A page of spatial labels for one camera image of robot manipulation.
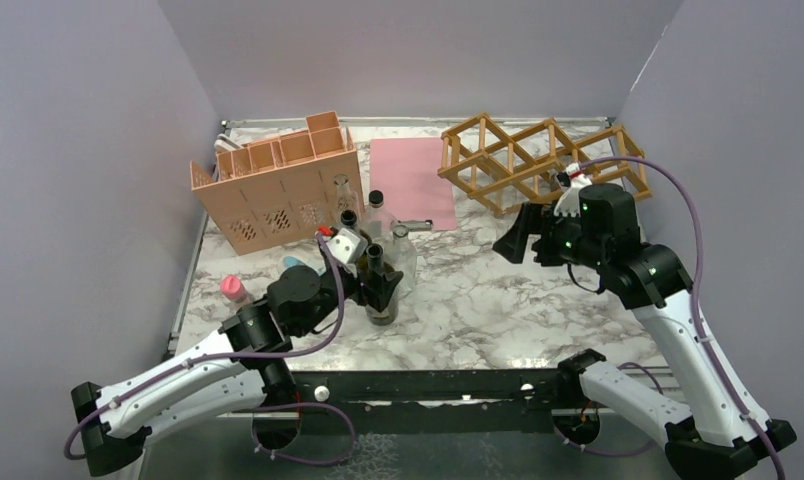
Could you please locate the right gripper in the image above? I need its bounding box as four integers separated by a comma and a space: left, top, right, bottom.
494, 201, 608, 271

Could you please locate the dark bottle black cap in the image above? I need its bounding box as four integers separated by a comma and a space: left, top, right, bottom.
358, 243, 402, 326

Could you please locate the large clear glass jar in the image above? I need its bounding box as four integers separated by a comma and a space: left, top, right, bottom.
361, 190, 398, 244

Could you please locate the dark bottle silver neck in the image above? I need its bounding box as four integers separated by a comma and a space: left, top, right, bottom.
340, 209, 373, 274

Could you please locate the clear glass bottle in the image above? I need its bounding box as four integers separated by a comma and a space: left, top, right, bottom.
333, 173, 363, 218

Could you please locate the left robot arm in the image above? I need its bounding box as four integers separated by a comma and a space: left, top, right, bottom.
64, 246, 405, 477

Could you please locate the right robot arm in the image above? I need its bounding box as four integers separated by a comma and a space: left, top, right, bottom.
493, 183, 797, 479

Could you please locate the wooden wine rack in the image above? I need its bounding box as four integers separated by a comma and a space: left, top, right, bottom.
438, 112, 645, 217

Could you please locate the pink capped small bottle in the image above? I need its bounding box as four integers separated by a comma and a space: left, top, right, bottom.
220, 275, 255, 311

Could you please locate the light blue toy package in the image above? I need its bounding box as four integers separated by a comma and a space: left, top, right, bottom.
278, 255, 325, 275

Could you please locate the pink clipboard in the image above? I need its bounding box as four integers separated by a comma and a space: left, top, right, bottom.
369, 137, 457, 231

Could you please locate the peach plastic organizer basket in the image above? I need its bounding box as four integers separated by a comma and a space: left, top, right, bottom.
190, 111, 365, 255

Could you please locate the white item behind basket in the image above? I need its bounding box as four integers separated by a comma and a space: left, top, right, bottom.
214, 134, 243, 154

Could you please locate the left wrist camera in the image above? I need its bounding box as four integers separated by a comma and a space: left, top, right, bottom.
317, 227, 369, 264

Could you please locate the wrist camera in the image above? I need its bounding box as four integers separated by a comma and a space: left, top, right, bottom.
317, 227, 369, 264
553, 162, 592, 218

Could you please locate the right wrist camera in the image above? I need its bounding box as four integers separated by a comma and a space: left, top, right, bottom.
553, 162, 592, 218

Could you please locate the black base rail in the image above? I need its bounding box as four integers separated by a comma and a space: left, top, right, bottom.
242, 367, 622, 439

